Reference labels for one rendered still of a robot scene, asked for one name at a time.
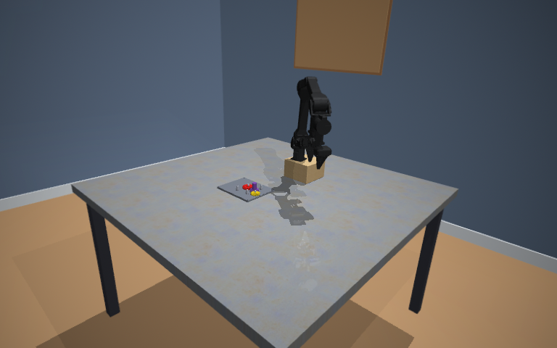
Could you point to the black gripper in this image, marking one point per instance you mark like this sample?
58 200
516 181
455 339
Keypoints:
321 152

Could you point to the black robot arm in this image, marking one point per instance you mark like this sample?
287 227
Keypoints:
311 99

